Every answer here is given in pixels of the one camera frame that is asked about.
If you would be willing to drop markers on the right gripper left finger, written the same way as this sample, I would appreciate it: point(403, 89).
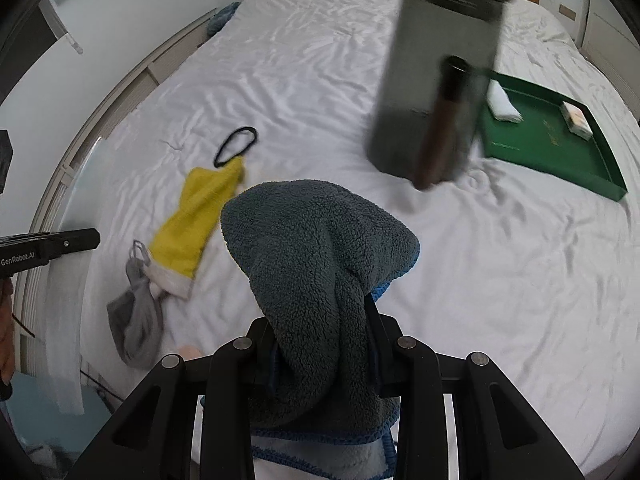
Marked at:
point(226, 446)

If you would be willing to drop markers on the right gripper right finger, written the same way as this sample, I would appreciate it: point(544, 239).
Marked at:
point(404, 368)

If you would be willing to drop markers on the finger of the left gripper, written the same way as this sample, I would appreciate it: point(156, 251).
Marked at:
point(69, 242)

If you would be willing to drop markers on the grey face mask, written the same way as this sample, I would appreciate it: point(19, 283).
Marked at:
point(136, 316)

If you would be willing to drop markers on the yellow cloth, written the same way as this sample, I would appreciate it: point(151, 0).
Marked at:
point(178, 245)

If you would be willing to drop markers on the dark teal blue fleece towel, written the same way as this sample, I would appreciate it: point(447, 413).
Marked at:
point(314, 253)

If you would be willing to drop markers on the black hair band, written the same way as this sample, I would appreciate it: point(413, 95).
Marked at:
point(235, 145)

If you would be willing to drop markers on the white textured towel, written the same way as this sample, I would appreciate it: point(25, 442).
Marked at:
point(500, 105)

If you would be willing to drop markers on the beige white tissue pack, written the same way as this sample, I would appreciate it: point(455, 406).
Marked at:
point(576, 121)

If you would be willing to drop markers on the person left hand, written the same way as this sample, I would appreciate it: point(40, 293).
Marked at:
point(7, 351)

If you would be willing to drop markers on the white bed sheet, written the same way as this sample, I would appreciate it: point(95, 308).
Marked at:
point(540, 274)

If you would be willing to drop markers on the green rectangular tray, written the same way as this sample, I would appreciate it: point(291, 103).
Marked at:
point(542, 141)

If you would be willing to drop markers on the teal cloth on nightstand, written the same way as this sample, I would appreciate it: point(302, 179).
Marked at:
point(221, 18)

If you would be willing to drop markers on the grey jar with brown lid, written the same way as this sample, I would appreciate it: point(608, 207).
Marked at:
point(434, 88)

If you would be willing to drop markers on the white wardrobe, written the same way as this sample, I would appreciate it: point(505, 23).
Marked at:
point(609, 44)

